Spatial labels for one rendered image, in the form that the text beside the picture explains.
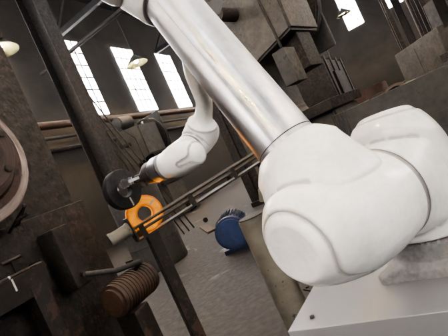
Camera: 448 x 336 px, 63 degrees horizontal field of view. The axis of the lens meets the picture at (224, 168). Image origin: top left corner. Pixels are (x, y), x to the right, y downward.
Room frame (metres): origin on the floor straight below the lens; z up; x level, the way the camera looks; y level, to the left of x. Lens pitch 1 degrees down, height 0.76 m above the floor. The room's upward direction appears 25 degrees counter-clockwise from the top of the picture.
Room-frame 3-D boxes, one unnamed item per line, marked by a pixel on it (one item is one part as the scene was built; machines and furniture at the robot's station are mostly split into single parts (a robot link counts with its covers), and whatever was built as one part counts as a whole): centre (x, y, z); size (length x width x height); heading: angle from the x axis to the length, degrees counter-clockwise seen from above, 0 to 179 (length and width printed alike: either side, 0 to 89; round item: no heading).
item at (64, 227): (1.37, 0.69, 0.68); 0.11 x 0.08 x 0.24; 63
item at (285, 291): (1.46, -0.02, 0.26); 0.12 x 0.12 x 0.52
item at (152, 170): (1.23, 0.20, 0.83); 0.09 x 0.06 x 0.09; 143
